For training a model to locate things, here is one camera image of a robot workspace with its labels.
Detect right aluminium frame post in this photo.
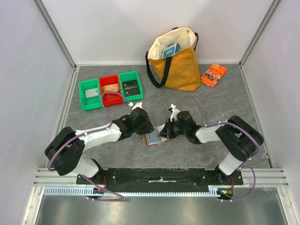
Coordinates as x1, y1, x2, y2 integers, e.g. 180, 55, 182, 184
238, 0, 283, 68

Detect right green plastic bin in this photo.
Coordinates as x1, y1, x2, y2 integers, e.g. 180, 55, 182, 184
118, 70, 143, 101

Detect black card stack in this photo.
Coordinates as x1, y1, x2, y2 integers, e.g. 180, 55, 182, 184
122, 80, 140, 97

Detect red plastic bin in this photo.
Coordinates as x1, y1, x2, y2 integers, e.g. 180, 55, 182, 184
99, 75, 123, 106

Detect brown leather card holder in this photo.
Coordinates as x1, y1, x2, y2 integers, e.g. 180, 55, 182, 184
144, 124, 172, 147

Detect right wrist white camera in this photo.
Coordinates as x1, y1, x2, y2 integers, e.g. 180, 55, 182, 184
168, 104, 180, 121

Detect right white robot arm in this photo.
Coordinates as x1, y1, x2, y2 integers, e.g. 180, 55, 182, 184
159, 111, 264, 185

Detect aluminium frame post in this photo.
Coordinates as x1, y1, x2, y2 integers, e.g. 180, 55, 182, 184
238, 0, 283, 68
33, 0, 77, 70

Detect front aluminium rail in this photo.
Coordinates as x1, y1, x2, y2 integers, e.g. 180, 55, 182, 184
33, 168, 289, 188

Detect blue box in bag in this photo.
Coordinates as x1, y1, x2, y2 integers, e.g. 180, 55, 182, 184
161, 43, 180, 58

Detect mustard tote bag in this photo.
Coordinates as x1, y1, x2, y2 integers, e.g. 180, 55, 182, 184
145, 27, 201, 91

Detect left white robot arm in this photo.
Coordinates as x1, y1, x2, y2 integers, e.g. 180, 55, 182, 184
45, 107, 154, 184

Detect green plastic bin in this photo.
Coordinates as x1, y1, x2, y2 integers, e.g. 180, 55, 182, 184
79, 79, 102, 111
118, 70, 143, 101

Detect orange snack packet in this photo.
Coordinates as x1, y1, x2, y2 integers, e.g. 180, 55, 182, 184
201, 63, 227, 88

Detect grey slotted cable duct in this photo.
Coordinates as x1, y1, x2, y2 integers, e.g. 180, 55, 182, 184
44, 186, 220, 197

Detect left aluminium frame post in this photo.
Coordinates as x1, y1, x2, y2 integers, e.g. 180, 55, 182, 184
33, 0, 77, 70

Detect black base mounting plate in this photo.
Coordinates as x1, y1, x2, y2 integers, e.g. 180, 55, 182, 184
91, 168, 243, 192

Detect left green plastic bin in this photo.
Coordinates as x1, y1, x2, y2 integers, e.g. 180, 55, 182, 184
79, 79, 102, 111

